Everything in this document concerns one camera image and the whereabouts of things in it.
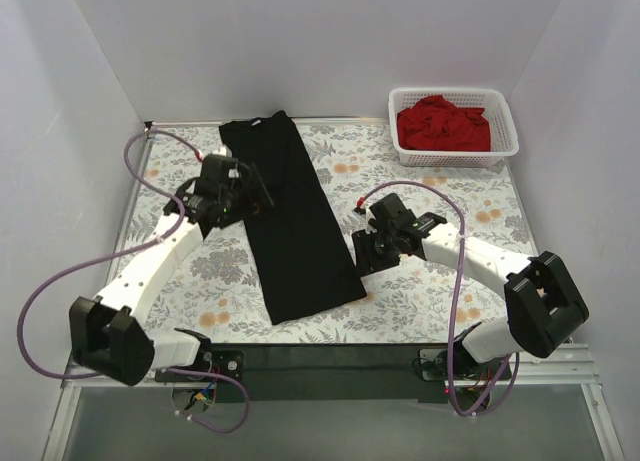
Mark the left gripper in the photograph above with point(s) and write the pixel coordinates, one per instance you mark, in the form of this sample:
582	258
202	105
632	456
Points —
248	191

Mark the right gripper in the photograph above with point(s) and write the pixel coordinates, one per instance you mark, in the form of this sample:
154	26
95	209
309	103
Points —
371	247

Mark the black t-shirt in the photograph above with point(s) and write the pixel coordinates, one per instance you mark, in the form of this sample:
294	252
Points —
302	259

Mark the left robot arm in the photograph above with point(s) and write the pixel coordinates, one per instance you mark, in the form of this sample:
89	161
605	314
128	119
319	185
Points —
108	331

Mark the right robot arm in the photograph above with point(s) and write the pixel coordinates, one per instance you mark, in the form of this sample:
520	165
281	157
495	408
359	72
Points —
543	304

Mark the floral table mat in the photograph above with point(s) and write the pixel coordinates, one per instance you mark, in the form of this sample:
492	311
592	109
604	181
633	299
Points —
216	290

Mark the red t-shirt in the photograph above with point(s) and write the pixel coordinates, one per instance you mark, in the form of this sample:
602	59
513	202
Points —
435	124

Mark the white plastic basket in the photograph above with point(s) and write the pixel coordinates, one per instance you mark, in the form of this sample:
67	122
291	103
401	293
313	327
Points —
503	134

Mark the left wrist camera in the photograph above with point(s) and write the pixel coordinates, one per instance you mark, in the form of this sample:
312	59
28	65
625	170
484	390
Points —
221	165

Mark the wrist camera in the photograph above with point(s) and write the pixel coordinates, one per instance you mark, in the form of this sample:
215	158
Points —
221	165
362	209

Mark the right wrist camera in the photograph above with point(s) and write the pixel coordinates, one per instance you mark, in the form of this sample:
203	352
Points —
362	209

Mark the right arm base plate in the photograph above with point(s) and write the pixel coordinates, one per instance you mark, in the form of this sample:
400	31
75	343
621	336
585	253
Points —
431	365

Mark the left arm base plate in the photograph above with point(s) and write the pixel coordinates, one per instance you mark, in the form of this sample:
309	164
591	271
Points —
224	362

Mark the aluminium table frame rail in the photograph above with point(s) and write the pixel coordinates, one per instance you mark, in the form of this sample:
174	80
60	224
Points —
346	401

